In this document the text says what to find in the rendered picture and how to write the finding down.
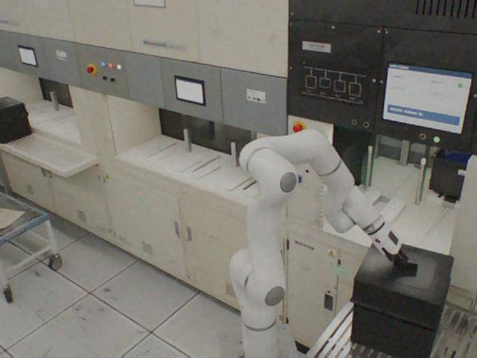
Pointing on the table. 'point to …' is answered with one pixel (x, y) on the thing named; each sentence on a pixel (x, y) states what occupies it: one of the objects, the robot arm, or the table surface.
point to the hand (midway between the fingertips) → (403, 260)
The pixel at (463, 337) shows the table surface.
